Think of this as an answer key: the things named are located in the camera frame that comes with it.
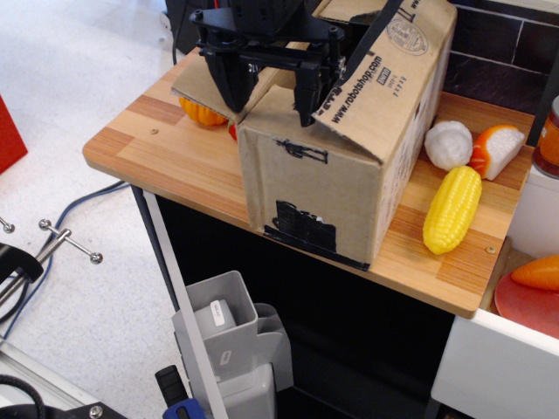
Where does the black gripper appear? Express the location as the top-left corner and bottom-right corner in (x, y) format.
(190, 1), (344, 127)

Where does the brown cardboard box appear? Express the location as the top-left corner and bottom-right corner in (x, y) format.
(172, 1), (457, 270)

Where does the red toy tomato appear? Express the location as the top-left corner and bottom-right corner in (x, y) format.
(228, 123), (238, 141)

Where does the orange toy pumpkin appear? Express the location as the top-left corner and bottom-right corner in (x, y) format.
(179, 97), (228, 127)

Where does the black device on floor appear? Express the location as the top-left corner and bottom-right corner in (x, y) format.
(165, 0), (229, 54)

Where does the white toy garlic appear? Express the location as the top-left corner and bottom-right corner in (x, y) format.
(424, 120), (473, 171)

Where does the yellow toy corn cob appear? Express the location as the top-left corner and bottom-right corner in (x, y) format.
(423, 166), (482, 255)

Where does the orange white toy sushi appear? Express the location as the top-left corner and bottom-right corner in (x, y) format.
(469, 125), (525, 181)

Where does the red box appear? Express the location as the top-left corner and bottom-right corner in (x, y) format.
(0, 99), (28, 174)

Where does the grey plastic bin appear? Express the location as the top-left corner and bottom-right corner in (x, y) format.
(172, 271), (293, 419)

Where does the orange label can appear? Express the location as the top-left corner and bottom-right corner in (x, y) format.
(533, 96), (559, 179)

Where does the orange toy carrot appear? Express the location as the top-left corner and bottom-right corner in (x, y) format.
(511, 255), (558, 292)

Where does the red plate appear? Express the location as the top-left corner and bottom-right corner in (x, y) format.
(493, 274), (558, 339)

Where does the white drawer unit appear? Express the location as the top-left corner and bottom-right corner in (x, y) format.
(425, 169), (558, 418)

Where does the blue cable on floor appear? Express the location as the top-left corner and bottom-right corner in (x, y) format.
(0, 181), (131, 341)

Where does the metal clamp with handle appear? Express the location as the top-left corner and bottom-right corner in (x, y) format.
(1, 219), (104, 305)

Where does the blue black tool handle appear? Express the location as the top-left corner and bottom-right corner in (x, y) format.
(155, 365), (206, 419)

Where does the black coiled cable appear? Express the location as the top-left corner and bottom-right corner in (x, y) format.
(0, 374), (49, 419)

